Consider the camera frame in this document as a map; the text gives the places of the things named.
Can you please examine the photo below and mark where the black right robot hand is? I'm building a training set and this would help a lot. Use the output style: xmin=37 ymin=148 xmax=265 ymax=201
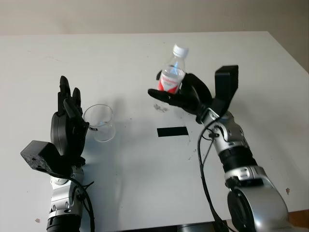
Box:
xmin=147 ymin=72 xmax=214 ymax=124

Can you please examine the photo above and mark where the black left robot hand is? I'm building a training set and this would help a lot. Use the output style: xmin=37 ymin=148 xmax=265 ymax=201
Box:
xmin=50 ymin=75 xmax=89 ymax=168

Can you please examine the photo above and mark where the clear plastic water bottle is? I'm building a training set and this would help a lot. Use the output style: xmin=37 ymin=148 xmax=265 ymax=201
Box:
xmin=156 ymin=44 xmax=190 ymax=95

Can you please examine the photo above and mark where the clear glass cup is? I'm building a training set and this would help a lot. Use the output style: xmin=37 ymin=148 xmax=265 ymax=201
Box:
xmin=82 ymin=103 xmax=116 ymax=143

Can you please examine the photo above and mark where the black tape strip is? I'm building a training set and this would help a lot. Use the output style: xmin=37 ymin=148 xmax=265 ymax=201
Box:
xmin=156 ymin=126 xmax=189 ymax=138

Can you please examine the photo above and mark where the black robot torso edge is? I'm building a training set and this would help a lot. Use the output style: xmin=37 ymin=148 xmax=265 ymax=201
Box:
xmin=131 ymin=218 xmax=234 ymax=232

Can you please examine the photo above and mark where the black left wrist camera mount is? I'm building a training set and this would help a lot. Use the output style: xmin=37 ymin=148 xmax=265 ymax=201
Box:
xmin=20 ymin=140 xmax=86 ymax=178

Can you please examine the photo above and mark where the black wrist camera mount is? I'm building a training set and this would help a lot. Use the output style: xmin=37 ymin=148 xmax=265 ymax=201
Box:
xmin=20 ymin=140 xmax=86 ymax=178
xmin=210 ymin=64 xmax=239 ymax=117

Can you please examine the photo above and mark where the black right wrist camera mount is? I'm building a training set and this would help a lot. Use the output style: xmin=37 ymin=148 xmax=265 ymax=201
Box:
xmin=210 ymin=64 xmax=239 ymax=117

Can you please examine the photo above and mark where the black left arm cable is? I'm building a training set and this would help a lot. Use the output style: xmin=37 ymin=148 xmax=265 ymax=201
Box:
xmin=70 ymin=178 xmax=96 ymax=232

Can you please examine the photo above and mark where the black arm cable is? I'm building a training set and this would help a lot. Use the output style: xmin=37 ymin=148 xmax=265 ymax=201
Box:
xmin=197 ymin=120 xmax=230 ymax=232
xmin=70 ymin=178 xmax=96 ymax=232

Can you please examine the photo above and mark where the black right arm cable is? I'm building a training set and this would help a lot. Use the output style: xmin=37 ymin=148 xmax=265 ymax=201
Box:
xmin=197 ymin=120 xmax=230 ymax=232

